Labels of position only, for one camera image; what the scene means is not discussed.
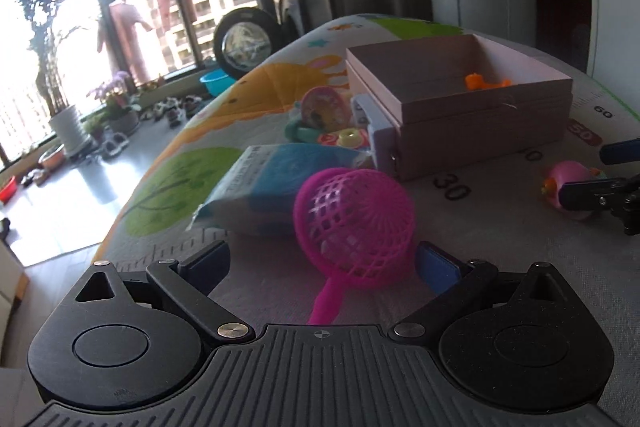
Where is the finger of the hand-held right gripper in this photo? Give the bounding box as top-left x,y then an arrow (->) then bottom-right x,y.
601,138 -> 640,164
559,174 -> 640,235

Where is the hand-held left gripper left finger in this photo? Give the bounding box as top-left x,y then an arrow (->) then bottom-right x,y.
75,241 -> 256,342

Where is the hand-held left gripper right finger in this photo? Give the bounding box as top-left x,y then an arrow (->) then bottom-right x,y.
392,243 -> 568,340

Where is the pink round toy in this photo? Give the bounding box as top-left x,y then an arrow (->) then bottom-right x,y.
300,87 -> 353,130
541,160 -> 606,220

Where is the pink mesh scoop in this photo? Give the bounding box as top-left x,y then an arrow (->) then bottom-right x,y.
292,168 -> 416,325

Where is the blue tissue packet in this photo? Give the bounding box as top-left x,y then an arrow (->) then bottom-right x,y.
189,144 -> 376,235

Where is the pink cardboard box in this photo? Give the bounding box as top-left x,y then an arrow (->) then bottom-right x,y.
345,33 -> 573,180

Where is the teal crank toy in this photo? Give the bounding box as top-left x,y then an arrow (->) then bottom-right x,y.
285,117 -> 321,142

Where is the colourful printed play mat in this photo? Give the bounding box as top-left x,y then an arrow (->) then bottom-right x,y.
95,13 -> 640,408

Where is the orange plastic toy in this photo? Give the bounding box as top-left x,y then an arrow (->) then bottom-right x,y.
464,73 -> 513,92

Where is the white plastic toy case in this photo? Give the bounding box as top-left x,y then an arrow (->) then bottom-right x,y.
351,96 -> 401,175

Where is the row of small shoes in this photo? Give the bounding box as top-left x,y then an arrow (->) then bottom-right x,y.
140,94 -> 206,128

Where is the flowering plant in grey pot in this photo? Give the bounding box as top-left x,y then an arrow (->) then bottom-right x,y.
87,72 -> 143,135

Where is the blue plastic basin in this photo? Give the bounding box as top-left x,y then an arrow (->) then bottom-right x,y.
200,71 -> 235,98

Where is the orange flower pot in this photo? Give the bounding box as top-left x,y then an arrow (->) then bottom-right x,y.
39,144 -> 66,170

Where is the tall plant in white pot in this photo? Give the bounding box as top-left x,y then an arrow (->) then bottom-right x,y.
5,0 -> 96,154

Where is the black tyre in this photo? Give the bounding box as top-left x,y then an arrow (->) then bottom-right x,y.
213,8 -> 283,80

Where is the hanging pink garment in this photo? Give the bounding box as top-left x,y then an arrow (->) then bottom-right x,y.
96,2 -> 153,80

